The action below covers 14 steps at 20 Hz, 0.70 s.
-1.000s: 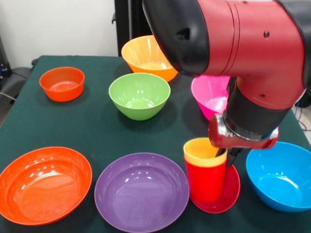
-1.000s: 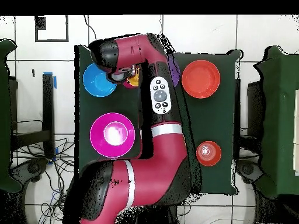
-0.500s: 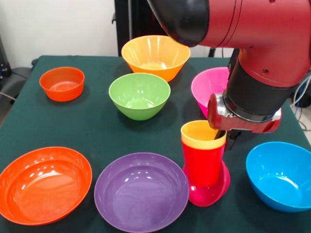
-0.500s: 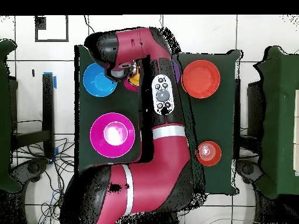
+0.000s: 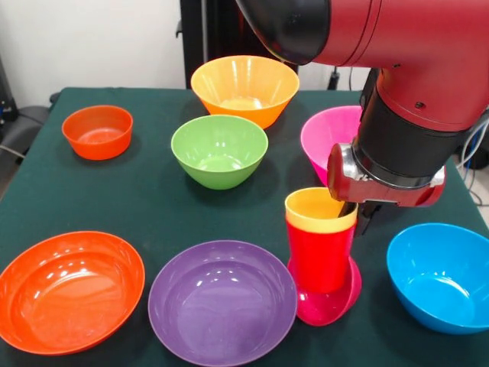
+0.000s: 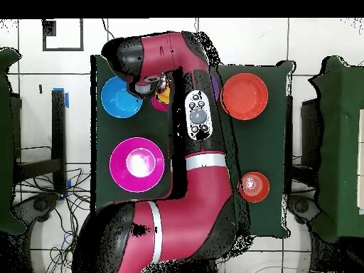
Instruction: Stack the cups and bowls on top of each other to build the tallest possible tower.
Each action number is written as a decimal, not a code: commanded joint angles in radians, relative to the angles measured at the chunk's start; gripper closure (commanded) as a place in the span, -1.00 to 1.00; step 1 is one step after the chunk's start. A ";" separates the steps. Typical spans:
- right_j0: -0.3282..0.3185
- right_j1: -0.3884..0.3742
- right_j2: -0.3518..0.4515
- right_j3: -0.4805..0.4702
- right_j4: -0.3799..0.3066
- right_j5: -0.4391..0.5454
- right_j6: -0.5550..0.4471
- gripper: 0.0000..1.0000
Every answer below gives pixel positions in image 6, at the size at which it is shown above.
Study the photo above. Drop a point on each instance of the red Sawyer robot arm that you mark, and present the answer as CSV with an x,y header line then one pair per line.
x,y
193,193

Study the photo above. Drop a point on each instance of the blue bowl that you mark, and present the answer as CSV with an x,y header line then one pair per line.
x,y
116,99

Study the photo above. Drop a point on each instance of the black square floor frame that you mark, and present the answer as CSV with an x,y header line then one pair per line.
x,y
50,27

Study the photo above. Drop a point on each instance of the dark green table cloth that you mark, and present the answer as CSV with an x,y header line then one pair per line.
x,y
261,148

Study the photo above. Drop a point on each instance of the small orange bowl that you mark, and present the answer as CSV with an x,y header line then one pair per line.
x,y
259,193

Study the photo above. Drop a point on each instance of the small crimson bowl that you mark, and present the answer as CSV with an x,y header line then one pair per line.
x,y
159,106

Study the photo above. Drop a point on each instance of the green covered side table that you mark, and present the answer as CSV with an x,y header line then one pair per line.
x,y
4,142
341,142

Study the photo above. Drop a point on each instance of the large magenta bowl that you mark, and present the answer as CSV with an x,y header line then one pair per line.
x,y
122,165

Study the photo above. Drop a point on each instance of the stack of yellow cups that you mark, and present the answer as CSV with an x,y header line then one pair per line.
x,y
165,94

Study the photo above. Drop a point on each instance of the purple bowl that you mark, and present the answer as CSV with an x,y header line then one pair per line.
x,y
216,85

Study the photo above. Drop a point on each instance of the large red-orange bowl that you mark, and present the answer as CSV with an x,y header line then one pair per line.
x,y
244,96

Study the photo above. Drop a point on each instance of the black metal stand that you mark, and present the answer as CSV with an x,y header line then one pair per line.
x,y
58,142

